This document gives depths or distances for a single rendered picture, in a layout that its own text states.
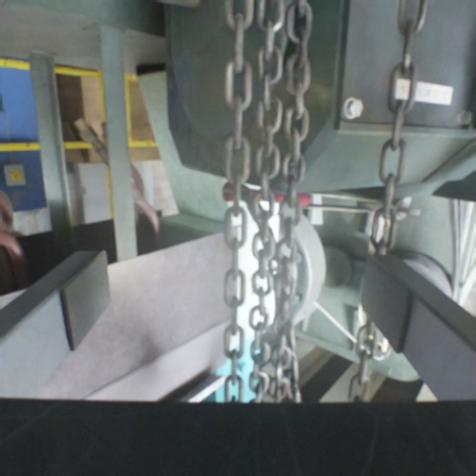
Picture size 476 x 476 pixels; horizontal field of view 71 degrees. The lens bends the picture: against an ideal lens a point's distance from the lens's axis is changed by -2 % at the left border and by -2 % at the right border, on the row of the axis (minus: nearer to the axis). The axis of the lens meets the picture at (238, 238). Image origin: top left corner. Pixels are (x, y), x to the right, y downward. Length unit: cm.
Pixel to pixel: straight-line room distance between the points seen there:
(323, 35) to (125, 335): 68
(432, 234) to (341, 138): 101
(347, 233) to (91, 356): 102
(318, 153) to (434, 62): 15
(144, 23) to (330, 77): 51
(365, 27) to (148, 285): 65
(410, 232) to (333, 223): 29
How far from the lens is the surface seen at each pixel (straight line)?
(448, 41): 44
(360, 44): 34
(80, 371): 80
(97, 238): 111
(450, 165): 56
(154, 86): 105
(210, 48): 48
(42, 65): 104
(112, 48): 73
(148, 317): 84
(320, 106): 33
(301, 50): 28
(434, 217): 131
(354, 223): 140
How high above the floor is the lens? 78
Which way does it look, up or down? 17 degrees up
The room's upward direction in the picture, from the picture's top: 179 degrees counter-clockwise
